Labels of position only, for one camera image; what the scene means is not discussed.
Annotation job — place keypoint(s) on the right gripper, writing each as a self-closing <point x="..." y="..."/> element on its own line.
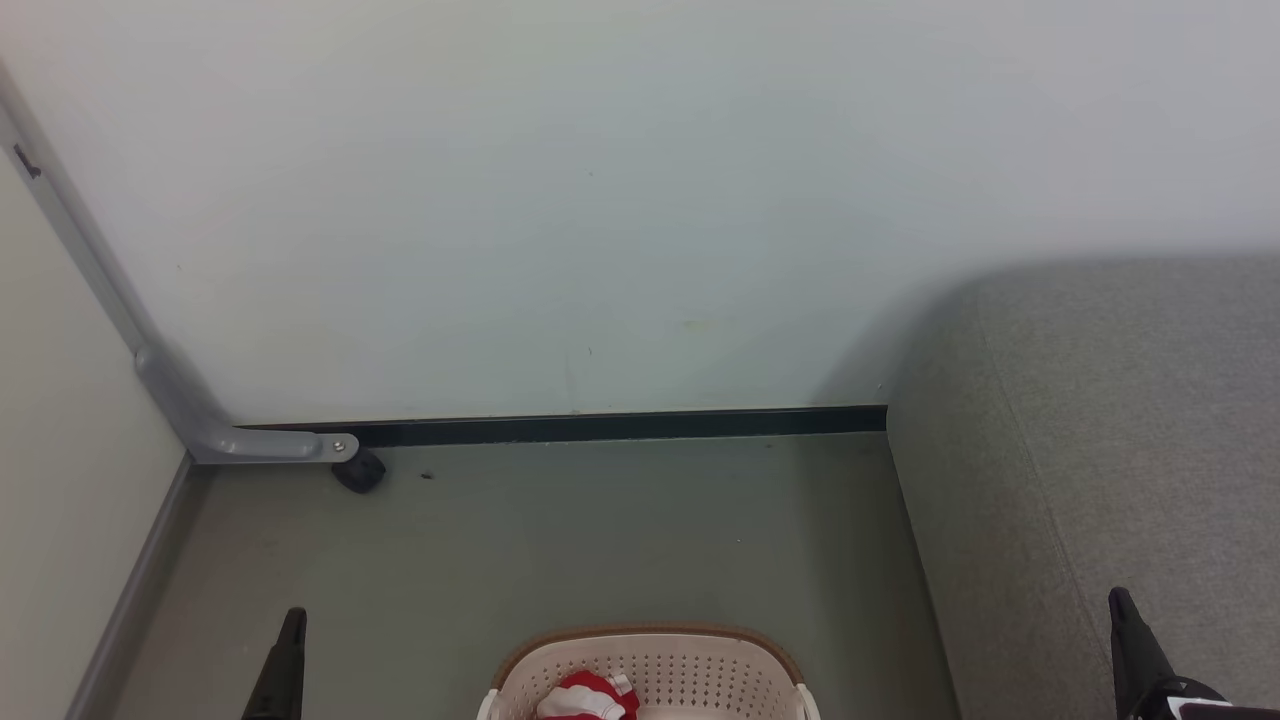
<point x="1200" y="708"/>

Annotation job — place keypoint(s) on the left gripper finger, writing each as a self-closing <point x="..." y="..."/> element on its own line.
<point x="280" y="680"/>

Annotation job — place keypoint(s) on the red garment with white stripe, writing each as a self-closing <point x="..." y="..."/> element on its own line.
<point x="585" y="700"/>

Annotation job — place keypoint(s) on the grey fabric sofa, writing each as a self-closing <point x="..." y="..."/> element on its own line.
<point x="1100" y="450"/>

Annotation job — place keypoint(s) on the grey skirting strip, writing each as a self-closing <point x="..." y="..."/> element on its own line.
<point x="125" y="610"/>

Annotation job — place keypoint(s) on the black rubber foot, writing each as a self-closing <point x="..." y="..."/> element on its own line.
<point x="360" y="472"/>

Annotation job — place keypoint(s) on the cream perforated laundry basket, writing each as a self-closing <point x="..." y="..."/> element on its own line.
<point x="680" y="670"/>

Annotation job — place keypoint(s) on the black skirting strip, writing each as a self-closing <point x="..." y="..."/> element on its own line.
<point x="600" y="427"/>

